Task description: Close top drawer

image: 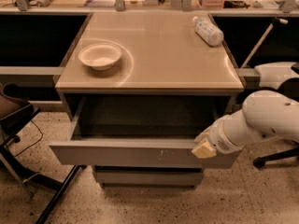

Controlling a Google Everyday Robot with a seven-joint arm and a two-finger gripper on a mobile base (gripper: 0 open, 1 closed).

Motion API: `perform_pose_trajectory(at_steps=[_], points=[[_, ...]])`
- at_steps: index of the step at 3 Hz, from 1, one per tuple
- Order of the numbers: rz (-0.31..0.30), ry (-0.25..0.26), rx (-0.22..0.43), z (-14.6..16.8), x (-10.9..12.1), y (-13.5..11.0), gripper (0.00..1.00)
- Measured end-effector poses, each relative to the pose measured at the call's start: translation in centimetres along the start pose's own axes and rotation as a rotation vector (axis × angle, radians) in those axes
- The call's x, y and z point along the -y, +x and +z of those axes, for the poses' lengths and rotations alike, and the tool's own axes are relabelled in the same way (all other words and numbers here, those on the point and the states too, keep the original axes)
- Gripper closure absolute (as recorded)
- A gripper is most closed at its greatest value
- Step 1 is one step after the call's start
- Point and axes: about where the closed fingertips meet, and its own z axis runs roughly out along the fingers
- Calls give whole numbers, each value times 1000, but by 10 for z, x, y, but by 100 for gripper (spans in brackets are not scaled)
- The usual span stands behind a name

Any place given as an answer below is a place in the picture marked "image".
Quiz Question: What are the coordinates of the grey lower drawer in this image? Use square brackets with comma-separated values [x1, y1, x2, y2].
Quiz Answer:
[93, 166, 203, 188]

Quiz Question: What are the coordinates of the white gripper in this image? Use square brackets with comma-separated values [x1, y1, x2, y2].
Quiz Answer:
[192, 115, 242, 159]

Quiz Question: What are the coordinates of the grey drawer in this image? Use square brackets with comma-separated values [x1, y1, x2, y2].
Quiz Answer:
[50, 95, 239, 168]
[93, 166, 203, 188]

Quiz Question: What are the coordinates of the beige cabinet with glossy top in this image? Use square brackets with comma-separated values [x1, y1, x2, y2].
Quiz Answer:
[51, 10, 247, 189]

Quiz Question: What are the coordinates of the clear plastic water bottle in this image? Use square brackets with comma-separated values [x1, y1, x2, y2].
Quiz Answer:
[192, 17, 224, 47]

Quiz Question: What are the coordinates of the white paper bowl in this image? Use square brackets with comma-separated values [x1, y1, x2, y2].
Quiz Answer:
[78, 43, 122, 71]

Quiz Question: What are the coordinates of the dark chair at left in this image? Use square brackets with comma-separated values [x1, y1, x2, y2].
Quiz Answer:
[0, 82, 85, 224]

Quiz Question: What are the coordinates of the grey top drawer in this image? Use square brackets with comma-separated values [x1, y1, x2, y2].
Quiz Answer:
[50, 95, 239, 168]

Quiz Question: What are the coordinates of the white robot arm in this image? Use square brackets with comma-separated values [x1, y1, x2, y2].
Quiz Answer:
[192, 90, 299, 159]

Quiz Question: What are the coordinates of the black floor cable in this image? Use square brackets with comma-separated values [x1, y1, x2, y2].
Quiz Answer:
[12, 119, 45, 158]

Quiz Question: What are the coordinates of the black office chair base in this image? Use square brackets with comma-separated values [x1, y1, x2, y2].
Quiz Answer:
[252, 142, 299, 169]

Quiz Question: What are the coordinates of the white stick with black tip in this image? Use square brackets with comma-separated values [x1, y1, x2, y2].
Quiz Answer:
[240, 17, 288, 68]

